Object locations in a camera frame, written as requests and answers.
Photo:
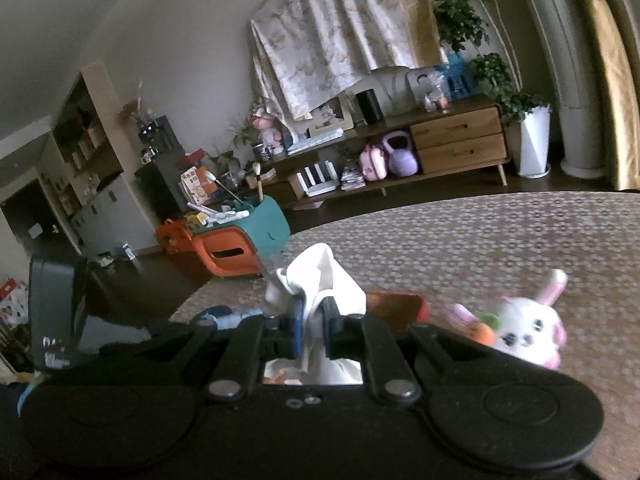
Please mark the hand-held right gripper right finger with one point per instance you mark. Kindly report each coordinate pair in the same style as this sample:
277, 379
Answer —
331, 325

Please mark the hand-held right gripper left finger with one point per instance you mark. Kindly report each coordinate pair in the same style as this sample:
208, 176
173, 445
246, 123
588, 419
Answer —
298, 322

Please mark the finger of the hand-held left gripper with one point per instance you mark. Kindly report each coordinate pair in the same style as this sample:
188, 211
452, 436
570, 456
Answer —
230, 317

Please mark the white soft cloth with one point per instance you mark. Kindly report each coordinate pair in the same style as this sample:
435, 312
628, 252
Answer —
320, 280

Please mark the colourful box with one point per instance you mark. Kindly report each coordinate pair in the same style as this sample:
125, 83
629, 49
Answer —
12, 310

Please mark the teal orange toy cart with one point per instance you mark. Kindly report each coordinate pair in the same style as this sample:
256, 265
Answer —
240, 245

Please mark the white router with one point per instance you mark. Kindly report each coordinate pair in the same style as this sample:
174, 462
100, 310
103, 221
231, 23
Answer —
317, 180

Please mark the stack of books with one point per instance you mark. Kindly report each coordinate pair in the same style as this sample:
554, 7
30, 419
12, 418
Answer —
352, 180

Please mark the wooden bookshelf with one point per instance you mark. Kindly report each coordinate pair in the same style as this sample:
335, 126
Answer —
85, 160

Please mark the black cabinet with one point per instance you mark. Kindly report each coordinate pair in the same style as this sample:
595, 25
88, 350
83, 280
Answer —
160, 170

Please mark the pink bag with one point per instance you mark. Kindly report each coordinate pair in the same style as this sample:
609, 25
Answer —
372, 165

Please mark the purple kettlebell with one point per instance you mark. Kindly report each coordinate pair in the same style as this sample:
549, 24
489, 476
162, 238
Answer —
400, 157

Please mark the pink doll plush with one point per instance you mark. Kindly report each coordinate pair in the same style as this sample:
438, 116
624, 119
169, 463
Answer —
267, 130

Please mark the white pink bunny plush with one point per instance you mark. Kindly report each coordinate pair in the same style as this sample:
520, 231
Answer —
530, 325

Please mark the black speaker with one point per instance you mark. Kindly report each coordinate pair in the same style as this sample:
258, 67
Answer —
370, 106

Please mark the wooden cabinet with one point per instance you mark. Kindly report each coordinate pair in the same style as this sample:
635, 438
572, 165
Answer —
460, 135

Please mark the white planter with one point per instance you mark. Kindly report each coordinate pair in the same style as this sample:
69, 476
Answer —
535, 142

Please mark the floral sheet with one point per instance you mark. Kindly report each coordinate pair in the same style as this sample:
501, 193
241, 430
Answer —
340, 25

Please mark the green potted plant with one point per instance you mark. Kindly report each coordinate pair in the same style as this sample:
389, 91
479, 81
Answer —
465, 25

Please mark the white round column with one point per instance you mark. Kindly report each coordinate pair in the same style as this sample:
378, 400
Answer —
560, 60

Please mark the gold curtain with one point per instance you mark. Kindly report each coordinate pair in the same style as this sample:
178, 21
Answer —
605, 70

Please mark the white photo frame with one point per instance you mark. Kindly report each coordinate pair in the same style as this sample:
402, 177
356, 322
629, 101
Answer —
330, 117

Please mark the picture frame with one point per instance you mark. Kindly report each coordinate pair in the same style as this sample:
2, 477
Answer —
425, 85

